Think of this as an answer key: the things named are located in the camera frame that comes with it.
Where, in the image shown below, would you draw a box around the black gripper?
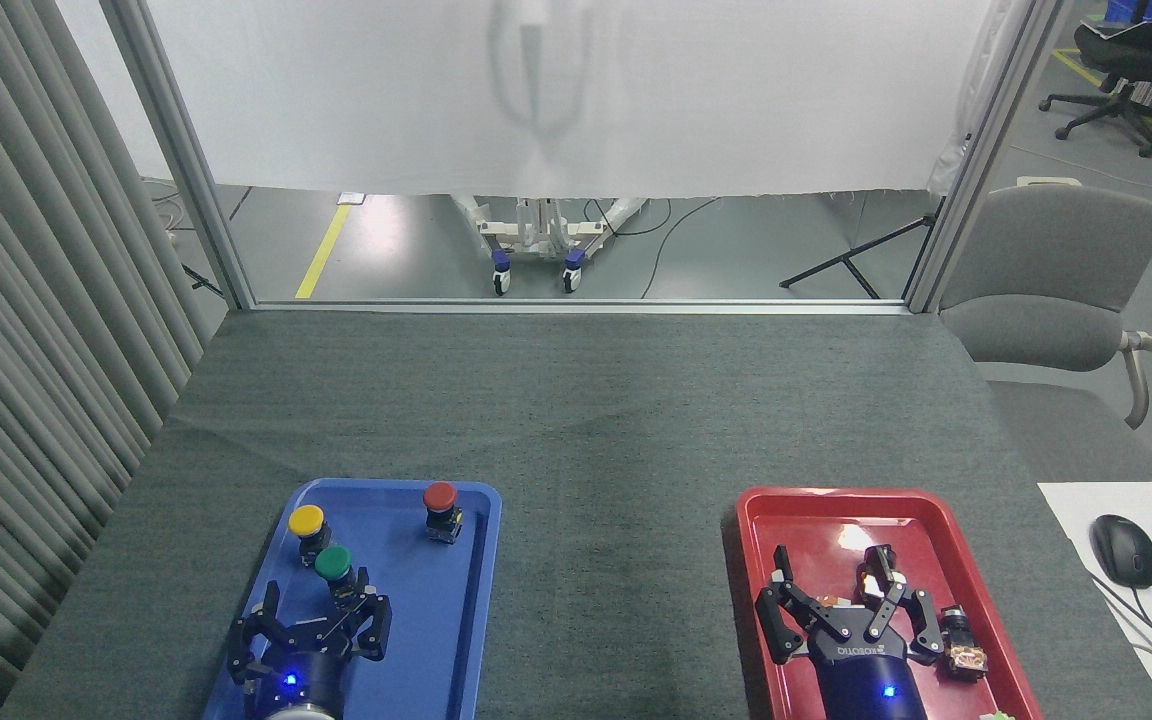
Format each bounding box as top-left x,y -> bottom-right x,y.
755,545 -> 945,720
227,568 -> 393,713

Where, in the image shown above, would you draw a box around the black and white switch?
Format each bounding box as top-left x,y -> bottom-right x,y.
856,545 -> 903,603

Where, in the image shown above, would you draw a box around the grey office chair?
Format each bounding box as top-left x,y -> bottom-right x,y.
939,185 -> 1152,483

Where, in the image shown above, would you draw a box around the grey pleated curtain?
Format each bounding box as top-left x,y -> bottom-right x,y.
0,0 -> 212,720

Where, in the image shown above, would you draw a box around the black floor cable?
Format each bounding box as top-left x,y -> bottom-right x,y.
641,197 -> 722,299

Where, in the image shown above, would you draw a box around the silver frame rail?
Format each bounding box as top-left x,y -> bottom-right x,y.
254,298 -> 912,316

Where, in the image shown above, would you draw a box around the black computer mouse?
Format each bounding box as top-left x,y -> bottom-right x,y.
1089,514 -> 1152,589

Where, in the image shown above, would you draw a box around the yellow push button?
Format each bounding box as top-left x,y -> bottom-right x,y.
288,504 -> 334,566

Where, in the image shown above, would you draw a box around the blue plastic tray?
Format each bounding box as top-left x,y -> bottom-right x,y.
201,478 -> 503,720

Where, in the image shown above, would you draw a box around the red push button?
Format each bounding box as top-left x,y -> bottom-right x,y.
422,481 -> 465,545

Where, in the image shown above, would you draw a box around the black office chair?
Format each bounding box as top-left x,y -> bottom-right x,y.
1039,20 -> 1152,158

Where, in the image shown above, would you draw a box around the black mouse cable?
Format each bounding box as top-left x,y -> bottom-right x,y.
1086,570 -> 1152,701

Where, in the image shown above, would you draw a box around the black tripod legs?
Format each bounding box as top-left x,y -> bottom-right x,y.
779,200 -> 947,300

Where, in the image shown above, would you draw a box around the green push button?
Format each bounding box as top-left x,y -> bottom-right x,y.
314,545 -> 370,611

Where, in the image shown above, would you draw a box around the black switch with brown base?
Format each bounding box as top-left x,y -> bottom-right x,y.
936,605 -> 990,681

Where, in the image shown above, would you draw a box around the white hanging curtain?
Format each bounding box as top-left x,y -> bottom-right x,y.
56,0 -> 997,199

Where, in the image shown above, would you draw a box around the white stand on wheels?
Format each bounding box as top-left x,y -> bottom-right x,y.
453,195 -> 649,296

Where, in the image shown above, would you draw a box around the red plastic tray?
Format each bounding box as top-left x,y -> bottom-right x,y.
735,487 -> 1045,720

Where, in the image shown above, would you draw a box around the silver frame post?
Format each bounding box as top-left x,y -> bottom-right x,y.
101,0 -> 257,311
904,0 -> 1072,314

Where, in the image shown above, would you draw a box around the white bundled curtain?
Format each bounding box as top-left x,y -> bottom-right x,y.
928,0 -> 1022,196

